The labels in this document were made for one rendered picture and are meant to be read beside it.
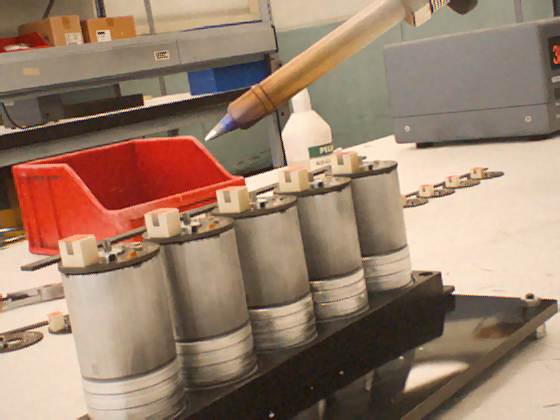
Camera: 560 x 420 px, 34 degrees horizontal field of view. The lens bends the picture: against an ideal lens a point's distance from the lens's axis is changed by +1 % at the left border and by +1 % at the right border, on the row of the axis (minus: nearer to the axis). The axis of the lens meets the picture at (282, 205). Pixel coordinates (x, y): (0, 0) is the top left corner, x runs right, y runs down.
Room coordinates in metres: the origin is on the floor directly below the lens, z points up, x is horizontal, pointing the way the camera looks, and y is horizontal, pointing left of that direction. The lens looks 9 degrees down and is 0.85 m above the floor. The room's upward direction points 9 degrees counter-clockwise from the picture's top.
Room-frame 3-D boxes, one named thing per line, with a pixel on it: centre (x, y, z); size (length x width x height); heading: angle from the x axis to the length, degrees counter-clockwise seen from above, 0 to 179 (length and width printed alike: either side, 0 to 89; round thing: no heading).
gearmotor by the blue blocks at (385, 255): (0.31, -0.03, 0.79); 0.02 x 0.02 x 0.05
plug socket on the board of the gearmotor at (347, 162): (0.30, -0.02, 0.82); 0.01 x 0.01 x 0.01; 50
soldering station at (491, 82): (0.83, -0.20, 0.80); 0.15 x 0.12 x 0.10; 48
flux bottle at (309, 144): (0.63, -0.02, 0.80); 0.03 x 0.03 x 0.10
